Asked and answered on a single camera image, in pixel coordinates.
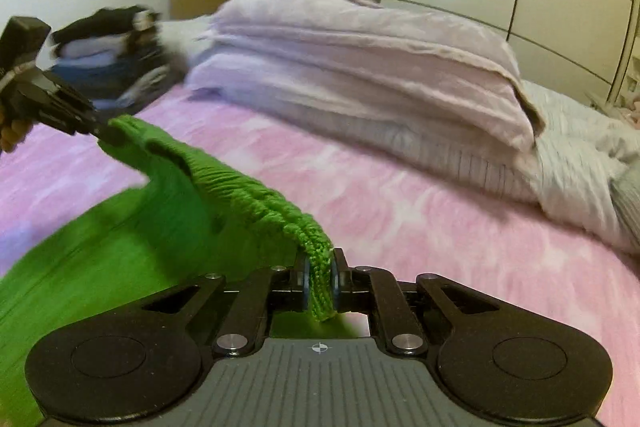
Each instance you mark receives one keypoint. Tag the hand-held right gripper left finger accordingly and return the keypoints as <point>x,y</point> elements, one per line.
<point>303,282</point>

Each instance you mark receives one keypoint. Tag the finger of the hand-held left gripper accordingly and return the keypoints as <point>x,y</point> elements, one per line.
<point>107,131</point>

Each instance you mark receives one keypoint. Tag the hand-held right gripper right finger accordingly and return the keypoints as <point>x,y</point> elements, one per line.
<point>336,279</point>

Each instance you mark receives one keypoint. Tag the green knitted sweater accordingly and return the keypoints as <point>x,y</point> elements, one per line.
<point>125,247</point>

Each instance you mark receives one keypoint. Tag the person's left hand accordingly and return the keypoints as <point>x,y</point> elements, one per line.
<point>12,132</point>

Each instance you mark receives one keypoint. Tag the blue folded garment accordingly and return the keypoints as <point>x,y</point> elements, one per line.
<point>100,74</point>

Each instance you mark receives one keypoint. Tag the pale pink folded quilt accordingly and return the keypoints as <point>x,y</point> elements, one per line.
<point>350,57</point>

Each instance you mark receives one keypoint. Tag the grey striped duvet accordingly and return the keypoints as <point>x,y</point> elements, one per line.
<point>565,157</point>

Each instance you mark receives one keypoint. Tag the grey checked pillow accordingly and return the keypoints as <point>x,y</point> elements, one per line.
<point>626,212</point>

